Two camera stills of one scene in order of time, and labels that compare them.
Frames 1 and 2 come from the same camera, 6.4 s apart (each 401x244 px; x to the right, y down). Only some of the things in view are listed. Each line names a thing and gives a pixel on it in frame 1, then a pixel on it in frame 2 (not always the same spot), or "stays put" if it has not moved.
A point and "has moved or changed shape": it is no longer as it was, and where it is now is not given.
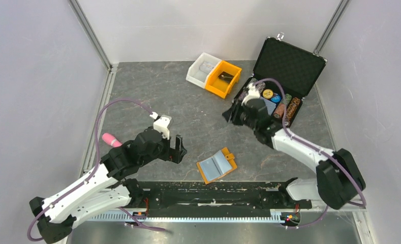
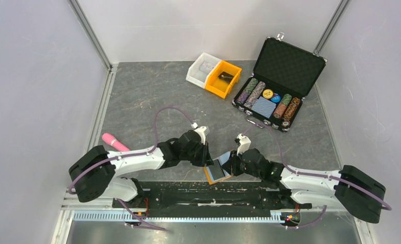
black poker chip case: [284, 74] stays put
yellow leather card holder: [219, 164] has moved or changed shape
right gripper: [236, 108] -> [231, 165]
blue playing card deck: [270, 105] stays put
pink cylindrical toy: [112, 140] stays put
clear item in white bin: [206, 67] stays put
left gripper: [172, 154] -> [205, 159]
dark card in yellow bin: [225, 77] stays put
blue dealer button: [276, 99] stays put
